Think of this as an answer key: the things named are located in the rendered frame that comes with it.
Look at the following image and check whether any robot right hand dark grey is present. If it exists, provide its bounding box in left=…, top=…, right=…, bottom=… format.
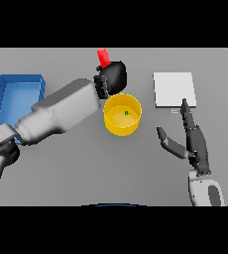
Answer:
left=156, top=97, right=212, bottom=177

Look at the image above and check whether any robot left hand dark grey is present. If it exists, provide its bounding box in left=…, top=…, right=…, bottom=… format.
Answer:
left=93, top=60, right=128, bottom=100

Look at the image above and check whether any yellow bowl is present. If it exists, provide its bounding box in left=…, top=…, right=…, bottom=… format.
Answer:
left=102, top=92, right=143, bottom=137

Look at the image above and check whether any pale square measuring scale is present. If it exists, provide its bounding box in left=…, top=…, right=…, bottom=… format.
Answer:
left=153, top=71, right=197, bottom=114

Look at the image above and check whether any red beaker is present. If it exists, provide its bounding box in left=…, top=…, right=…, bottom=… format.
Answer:
left=96, top=48, right=112, bottom=69

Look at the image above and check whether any blue tray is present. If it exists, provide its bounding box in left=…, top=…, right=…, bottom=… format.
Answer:
left=0, top=73, right=47, bottom=146

